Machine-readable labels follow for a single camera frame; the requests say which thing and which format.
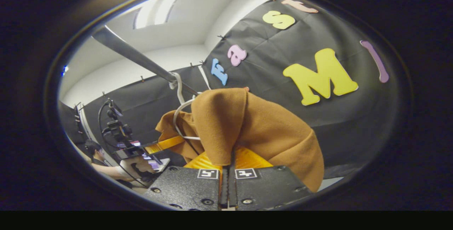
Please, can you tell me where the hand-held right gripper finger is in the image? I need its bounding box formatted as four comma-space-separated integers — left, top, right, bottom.
142, 151, 229, 211
228, 147, 314, 211

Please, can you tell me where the brown shirt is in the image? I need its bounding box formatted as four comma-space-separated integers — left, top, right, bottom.
155, 88, 325, 192

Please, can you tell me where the white clothes hanger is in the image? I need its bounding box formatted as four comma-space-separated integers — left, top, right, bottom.
173, 72, 203, 141

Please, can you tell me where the black clothes rack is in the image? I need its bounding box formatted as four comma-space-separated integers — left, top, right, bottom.
91, 25, 199, 97

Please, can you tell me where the person's head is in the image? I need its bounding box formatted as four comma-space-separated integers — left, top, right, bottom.
84, 140, 104, 163

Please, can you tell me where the ceiling light panel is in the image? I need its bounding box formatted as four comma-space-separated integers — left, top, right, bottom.
134, 0, 182, 29

